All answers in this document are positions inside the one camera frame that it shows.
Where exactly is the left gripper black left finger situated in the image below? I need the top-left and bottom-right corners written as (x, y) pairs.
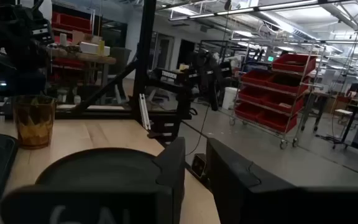
top-left (0, 136), bottom-right (186, 224)

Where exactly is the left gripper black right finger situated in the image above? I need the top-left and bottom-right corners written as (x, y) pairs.
top-left (206, 138), bottom-right (358, 224)

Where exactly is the black round plate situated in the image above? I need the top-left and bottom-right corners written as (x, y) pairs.
top-left (35, 147), bottom-right (168, 194)

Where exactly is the amber ribbed plastic cup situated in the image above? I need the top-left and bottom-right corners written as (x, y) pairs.
top-left (11, 95), bottom-right (57, 150)

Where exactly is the red plastic storage bin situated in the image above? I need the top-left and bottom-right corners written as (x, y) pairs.
top-left (265, 74), bottom-right (311, 95)
top-left (234, 102), bottom-right (263, 121)
top-left (271, 53), bottom-right (318, 76)
top-left (240, 70), bottom-right (273, 87)
top-left (261, 93), bottom-right (305, 115)
top-left (255, 110), bottom-right (298, 134)
top-left (237, 86), bottom-right (269, 104)

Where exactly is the white plastic bucket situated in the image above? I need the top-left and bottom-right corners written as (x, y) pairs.
top-left (221, 86), bottom-right (239, 111)

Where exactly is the wooden workbench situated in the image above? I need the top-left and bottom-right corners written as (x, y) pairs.
top-left (47, 46), bottom-right (117, 105)

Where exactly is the white flat box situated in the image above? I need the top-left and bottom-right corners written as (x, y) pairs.
top-left (79, 41), bottom-right (111, 57)

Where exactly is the long ceiling light strip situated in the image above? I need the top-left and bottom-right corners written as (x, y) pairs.
top-left (168, 0), bottom-right (320, 22)

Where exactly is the brown cardboard box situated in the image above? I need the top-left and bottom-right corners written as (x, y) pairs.
top-left (71, 30), bottom-right (103, 45)

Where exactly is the long red shelf bin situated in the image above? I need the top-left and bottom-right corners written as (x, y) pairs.
top-left (51, 11), bottom-right (93, 34)

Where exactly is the small black table camera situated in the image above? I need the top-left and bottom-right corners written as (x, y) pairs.
top-left (191, 153), bottom-right (208, 179)

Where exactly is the silver aluminium bracket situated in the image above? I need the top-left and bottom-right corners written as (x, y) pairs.
top-left (138, 93), bottom-right (152, 131)

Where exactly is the chrome wire rack cart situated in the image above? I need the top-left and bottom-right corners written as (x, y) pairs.
top-left (228, 40), bottom-right (326, 151)

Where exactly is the thin black hanging cable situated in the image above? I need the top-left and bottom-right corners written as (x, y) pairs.
top-left (185, 0), bottom-right (231, 157)

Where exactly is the black aluminium table frame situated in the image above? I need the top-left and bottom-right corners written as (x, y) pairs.
top-left (0, 0), bottom-right (195, 147)

